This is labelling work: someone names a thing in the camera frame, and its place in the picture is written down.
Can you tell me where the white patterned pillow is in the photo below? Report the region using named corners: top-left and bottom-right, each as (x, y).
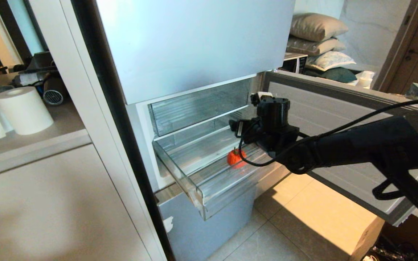
top-left (305, 50), bottom-right (357, 72)

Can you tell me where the grey fridge freezer door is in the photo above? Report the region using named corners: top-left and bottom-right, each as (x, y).
top-left (156, 181), bottom-right (257, 261)

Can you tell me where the white microwave oven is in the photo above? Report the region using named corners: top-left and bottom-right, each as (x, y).
top-left (279, 52), bottom-right (308, 74)

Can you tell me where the white counter cabinet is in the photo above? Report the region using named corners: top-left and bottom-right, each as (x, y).
top-left (0, 71), bottom-right (153, 261)

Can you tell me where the grey open fridge door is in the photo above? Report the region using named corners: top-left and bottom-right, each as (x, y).
top-left (263, 70), bottom-right (418, 227)

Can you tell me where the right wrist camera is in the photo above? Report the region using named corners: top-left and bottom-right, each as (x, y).
top-left (250, 91), bottom-right (274, 107)

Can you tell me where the cardboard box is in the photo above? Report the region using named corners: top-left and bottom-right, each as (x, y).
top-left (271, 174), bottom-right (386, 261)

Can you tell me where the white fridge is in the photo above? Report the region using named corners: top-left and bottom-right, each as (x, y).
top-left (29, 0), bottom-right (296, 261)

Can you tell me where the grey tube with vent grille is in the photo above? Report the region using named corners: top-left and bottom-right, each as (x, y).
top-left (42, 77), bottom-right (67, 106)

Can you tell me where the clear fridge drawer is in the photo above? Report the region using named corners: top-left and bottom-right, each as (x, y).
top-left (148, 78), bottom-right (254, 137)
top-left (152, 123), bottom-right (290, 221)

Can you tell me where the white paper towel roll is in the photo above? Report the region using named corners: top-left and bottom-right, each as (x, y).
top-left (0, 86), bottom-right (55, 148)

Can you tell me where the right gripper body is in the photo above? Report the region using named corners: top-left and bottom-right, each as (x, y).
top-left (229, 118), bottom-right (265, 144)

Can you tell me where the dark green pillow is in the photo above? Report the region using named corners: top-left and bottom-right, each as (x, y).
top-left (303, 67), bottom-right (358, 84)

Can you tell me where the black cable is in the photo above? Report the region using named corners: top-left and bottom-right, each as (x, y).
top-left (237, 98), bottom-right (418, 168)
top-left (372, 174), bottom-right (418, 201)

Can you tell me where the beige pillow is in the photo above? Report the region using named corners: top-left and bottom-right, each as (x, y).
top-left (290, 13), bottom-right (349, 42)
top-left (286, 35), bottom-right (347, 56)

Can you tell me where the red tomato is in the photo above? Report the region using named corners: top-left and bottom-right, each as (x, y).
top-left (227, 148), bottom-right (248, 168)

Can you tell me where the white cup stack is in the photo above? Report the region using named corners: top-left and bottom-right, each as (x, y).
top-left (357, 70), bottom-right (376, 88)

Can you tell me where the grey closed fridge door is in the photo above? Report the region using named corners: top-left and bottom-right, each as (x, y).
top-left (96, 0), bottom-right (296, 105)

